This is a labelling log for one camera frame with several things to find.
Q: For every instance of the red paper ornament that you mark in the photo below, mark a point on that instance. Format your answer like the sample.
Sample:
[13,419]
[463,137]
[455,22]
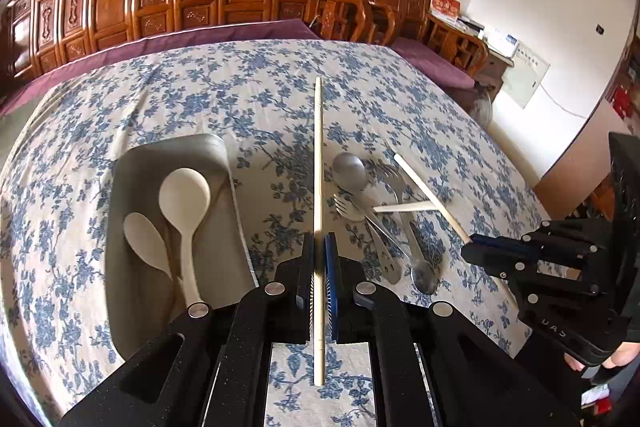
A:
[624,103]

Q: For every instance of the large white rice spoon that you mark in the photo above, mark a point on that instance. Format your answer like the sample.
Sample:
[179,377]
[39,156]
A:
[182,197]

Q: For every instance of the brown wooden door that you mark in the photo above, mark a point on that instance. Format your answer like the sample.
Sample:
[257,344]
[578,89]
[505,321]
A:
[580,157]

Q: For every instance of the purple armchair cushion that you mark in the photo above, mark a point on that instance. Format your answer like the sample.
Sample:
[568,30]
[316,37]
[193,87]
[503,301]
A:
[435,62]

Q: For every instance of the person's right hand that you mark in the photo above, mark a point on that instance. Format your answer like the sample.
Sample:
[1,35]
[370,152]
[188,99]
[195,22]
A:
[622,356]

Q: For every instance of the long purple sofa cushion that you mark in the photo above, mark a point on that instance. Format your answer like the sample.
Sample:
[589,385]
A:
[150,47]

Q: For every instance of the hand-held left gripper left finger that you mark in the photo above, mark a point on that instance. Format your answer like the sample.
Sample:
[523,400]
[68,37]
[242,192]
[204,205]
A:
[300,302]

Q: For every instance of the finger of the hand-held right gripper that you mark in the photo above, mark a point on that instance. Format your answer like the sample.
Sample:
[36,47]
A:
[492,262]
[505,243]

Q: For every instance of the metal fork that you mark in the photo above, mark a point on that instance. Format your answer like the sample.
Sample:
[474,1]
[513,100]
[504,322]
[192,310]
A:
[395,182]

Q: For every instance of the white electrical panel door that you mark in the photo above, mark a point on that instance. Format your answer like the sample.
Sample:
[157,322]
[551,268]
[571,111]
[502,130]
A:
[525,74]

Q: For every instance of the grey fluffy bundle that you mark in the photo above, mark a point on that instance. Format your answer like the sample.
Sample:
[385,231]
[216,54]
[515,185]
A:
[482,111]

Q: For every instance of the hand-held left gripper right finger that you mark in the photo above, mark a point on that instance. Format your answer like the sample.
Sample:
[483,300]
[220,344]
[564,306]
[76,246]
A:
[331,287]

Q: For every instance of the wooden chopstick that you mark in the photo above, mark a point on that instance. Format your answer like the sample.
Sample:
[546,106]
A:
[318,157]
[425,192]

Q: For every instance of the wooden side table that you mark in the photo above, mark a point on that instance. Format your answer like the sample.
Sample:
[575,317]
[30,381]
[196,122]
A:
[492,67]

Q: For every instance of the rectangular metal tray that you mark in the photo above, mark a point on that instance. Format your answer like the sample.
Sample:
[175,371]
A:
[135,297]

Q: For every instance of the white plastic fork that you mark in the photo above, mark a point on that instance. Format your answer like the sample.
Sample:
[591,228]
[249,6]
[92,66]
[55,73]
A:
[400,207]

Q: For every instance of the metal spoon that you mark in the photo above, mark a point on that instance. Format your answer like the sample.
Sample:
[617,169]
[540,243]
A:
[348,172]

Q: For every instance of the white telephone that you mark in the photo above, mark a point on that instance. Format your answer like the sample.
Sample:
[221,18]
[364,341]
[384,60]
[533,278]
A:
[502,41]

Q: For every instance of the blue floral tablecloth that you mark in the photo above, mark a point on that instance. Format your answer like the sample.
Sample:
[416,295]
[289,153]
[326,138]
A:
[200,97]

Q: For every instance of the small white spoon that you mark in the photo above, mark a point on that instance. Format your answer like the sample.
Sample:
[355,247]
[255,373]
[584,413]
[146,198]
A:
[145,239]

